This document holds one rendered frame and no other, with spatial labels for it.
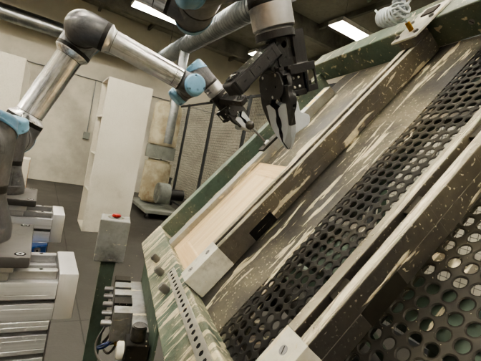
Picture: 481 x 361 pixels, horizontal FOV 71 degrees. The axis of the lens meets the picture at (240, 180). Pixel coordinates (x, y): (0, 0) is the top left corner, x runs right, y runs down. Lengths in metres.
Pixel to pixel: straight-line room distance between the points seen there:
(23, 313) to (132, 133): 4.22
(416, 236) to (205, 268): 0.56
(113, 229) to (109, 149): 3.35
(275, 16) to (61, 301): 0.64
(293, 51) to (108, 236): 1.12
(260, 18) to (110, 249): 1.17
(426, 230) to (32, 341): 0.71
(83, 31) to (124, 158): 3.70
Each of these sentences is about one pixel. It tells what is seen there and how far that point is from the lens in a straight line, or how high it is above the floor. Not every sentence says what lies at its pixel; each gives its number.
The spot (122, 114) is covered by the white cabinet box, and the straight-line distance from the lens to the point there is 4.83.
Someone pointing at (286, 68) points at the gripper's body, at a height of 1.44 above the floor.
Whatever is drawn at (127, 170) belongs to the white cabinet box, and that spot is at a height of 0.88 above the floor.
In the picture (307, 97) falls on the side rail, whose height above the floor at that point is 1.66.
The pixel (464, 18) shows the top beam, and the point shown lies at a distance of 1.28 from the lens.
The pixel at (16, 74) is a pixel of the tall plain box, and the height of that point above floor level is 1.61.
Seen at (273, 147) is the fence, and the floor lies 1.36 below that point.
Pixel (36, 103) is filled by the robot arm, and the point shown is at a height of 1.33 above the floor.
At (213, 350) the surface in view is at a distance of 0.72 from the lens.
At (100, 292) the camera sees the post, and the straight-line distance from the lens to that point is 1.64.
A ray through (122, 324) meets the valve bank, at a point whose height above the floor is 0.73.
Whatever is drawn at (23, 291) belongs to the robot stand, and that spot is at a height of 0.96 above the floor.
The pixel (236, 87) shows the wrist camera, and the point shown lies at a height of 1.38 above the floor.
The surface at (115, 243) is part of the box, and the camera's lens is 1.53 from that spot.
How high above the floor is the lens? 1.26
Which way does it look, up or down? 2 degrees down
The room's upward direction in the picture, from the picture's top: 11 degrees clockwise
